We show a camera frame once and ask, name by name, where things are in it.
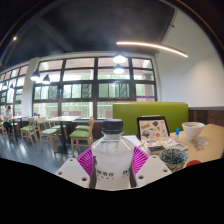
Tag dark patterned ceramic mug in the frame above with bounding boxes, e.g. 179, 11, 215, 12
158, 148, 189, 173

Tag person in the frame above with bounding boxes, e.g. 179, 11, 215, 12
1, 105, 14, 134

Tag small blue-capped white tube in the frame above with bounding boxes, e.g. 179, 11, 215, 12
174, 127, 181, 142

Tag black-framed tablet with stickers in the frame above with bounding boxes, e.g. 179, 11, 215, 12
136, 115, 171, 141

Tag green upholstered booth backrest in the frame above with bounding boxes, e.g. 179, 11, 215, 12
112, 101, 190, 137

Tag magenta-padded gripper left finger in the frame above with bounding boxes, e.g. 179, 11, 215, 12
54, 147, 98, 190

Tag curved linear ceiling light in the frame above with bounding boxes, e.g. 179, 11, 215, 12
115, 40, 189, 59

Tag white ceramic bowl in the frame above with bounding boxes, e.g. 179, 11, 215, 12
181, 121, 206, 141

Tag black pendant ceiling lamps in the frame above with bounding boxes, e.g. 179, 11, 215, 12
1, 50, 128, 91

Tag clear plastic water bottle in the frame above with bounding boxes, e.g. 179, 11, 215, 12
90, 118, 136, 192

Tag light wooden dining table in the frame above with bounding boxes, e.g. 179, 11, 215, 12
9, 115, 29, 144
44, 115, 81, 154

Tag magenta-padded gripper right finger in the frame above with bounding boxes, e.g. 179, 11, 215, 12
129, 145, 173, 189

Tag printed sticker sheet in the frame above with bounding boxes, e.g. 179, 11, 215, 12
141, 136, 183, 153

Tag wooden chairs with green seats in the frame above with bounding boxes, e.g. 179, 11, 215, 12
0, 115, 96, 158

